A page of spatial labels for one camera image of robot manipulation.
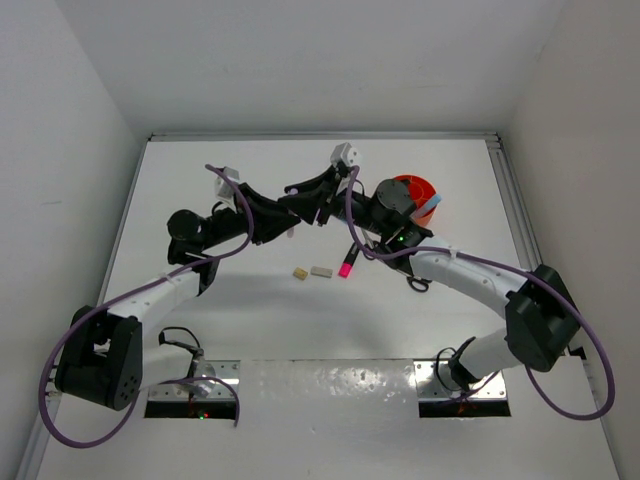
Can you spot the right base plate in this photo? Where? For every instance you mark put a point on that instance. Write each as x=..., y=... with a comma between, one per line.
x=433, y=386

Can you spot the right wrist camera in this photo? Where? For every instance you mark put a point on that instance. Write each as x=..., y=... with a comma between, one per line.
x=343, y=159

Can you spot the pastel blue highlighter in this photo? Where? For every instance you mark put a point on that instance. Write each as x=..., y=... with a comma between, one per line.
x=428, y=206

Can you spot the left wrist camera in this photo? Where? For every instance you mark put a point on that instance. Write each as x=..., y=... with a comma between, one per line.
x=223, y=187

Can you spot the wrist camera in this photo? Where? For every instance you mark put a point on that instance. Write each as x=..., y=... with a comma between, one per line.
x=343, y=159
x=223, y=187

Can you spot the tan eraser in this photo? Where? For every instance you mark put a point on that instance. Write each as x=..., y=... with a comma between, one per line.
x=300, y=274

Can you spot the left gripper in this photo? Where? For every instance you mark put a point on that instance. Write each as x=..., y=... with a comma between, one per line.
x=271, y=219

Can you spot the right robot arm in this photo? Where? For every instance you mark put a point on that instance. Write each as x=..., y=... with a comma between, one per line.
x=487, y=282

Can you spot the orange round organizer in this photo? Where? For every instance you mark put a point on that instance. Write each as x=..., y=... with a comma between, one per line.
x=420, y=190

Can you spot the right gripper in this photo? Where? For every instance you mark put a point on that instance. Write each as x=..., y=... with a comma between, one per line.
x=313, y=198

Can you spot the left base plate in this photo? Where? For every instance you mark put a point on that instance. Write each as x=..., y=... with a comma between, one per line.
x=216, y=381

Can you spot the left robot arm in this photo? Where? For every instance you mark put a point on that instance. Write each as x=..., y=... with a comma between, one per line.
x=103, y=361

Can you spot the pastel purple highlighter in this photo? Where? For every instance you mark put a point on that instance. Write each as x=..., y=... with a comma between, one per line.
x=291, y=231

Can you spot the aluminium frame rail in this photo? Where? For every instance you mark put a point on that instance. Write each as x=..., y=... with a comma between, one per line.
x=525, y=230

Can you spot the grey eraser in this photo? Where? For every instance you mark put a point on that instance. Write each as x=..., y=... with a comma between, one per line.
x=321, y=272

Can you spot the pink cap black highlighter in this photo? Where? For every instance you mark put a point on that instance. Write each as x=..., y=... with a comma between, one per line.
x=349, y=261

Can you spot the large black scissors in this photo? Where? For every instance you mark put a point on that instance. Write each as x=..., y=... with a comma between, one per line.
x=418, y=284

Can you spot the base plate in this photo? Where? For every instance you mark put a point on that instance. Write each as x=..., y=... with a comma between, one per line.
x=433, y=386
x=216, y=381

